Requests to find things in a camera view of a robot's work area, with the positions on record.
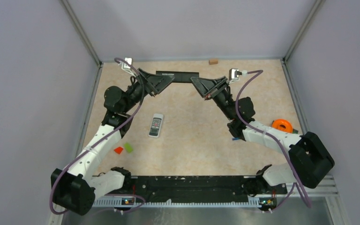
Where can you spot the orange tape roll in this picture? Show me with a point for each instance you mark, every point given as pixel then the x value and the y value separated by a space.
pixel 282 125

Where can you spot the brown wooden block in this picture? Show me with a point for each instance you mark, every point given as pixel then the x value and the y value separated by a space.
pixel 213 61

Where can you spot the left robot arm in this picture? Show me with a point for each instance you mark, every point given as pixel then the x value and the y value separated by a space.
pixel 75 188

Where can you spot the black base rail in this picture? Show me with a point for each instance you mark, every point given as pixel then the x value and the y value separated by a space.
pixel 199 189

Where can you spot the black remote control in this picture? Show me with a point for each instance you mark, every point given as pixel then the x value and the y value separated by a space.
pixel 179 76

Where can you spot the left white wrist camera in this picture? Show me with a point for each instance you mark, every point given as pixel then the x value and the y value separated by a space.
pixel 126 65

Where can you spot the green block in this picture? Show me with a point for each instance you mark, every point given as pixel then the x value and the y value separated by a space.
pixel 128 147

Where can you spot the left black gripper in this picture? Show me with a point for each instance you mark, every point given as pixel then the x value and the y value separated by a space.
pixel 153 84

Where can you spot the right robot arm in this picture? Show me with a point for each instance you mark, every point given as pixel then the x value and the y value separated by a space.
pixel 308 160

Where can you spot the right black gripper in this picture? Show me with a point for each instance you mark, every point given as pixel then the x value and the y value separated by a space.
pixel 208 87

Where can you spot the red block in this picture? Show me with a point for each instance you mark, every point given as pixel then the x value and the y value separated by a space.
pixel 118 150

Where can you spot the white remote control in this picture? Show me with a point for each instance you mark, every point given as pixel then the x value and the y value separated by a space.
pixel 156 125

